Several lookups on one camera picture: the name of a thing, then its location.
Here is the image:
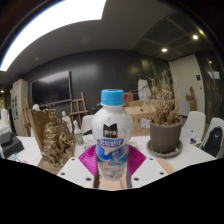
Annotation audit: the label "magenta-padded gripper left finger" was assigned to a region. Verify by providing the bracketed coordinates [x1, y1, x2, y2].
[56, 144, 99, 189]

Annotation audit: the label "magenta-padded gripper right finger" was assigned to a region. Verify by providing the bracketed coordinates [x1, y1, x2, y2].
[125, 144, 168, 189]

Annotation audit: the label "clear blue-capped drink bottle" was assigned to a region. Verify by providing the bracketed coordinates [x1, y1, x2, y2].
[91, 88, 134, 183]

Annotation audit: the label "green-labelled spray bottle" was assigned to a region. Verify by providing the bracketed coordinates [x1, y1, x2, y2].
[72, 119, 85, 146]

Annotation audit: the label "white plastic chair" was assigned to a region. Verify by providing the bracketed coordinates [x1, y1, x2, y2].
[199, 117, 224, 159]
[81, 114, 96, 135]
[183, 110, 207, 141]

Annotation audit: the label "grey plant saucer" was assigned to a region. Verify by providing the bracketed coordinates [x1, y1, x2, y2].
[145, 139, 184, 158]

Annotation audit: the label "dried plant in grey pot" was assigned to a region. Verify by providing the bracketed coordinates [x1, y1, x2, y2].
[146, 68, 184, 154]

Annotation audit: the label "brown carved sculpture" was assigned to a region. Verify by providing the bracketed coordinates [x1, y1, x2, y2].
[30, 108, 77, 176]

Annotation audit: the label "brown cardboard box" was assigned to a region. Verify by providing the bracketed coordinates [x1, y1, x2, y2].
[124, 99, 158, 138]

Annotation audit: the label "wooden easel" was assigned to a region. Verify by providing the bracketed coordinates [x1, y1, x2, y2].
[21, 97, 34, 138]
[69, 91, 90, 129]

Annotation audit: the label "red box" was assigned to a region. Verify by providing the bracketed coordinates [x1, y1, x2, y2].
[123, 92, 134, 104]

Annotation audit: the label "white plaster statue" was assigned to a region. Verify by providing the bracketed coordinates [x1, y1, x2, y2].
[137, 78, 151, 101]

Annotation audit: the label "black box stack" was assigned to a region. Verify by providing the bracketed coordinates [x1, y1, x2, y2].
[0, 131, 25, 159]

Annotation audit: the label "black backpack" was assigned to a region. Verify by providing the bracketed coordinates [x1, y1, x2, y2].
[201, 125, 224, 158]

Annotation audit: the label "wooden figure sculpture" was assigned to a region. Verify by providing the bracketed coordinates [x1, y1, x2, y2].
[185, 85, 198, 112]

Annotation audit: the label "white cabinet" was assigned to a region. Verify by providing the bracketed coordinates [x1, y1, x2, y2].
[9, 78, 30, 137]

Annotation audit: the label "round ceiling spotlights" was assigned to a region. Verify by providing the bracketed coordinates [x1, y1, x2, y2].
[159, 31, 201, 54]

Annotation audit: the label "long ceiling light strip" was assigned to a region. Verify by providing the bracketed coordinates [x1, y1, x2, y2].
[0, 0, 108, 73]

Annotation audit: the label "black wall screen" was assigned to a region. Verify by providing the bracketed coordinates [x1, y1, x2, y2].
[30, 69, 73, 108]

